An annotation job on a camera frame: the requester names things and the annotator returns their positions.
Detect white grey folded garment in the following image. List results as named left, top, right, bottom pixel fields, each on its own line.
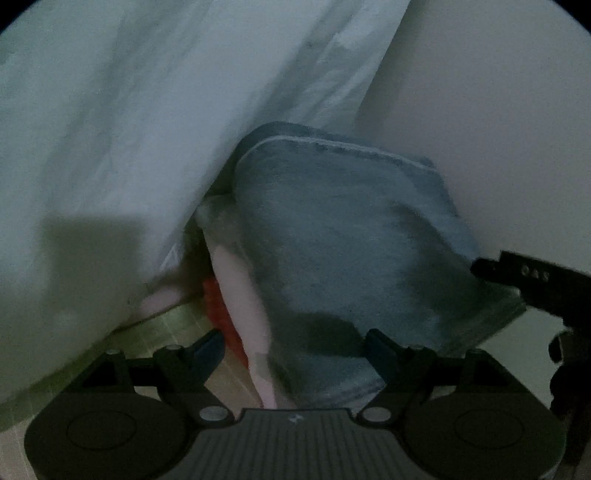
left=129, top=196, right=291, bottom=409

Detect red orange garment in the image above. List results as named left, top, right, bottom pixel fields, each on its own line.
left=202, top=277, right=249, bottom=368

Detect green grid cutting mat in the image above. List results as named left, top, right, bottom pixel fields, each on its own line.
left=0, top=299, right=264, bottom=480

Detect pale carrot print sheet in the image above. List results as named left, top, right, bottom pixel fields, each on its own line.
left=1, top=1, right=408, bottom=399

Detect blue denim jeans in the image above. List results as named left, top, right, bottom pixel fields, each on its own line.
left=230, top=122, right=525, bottom=408

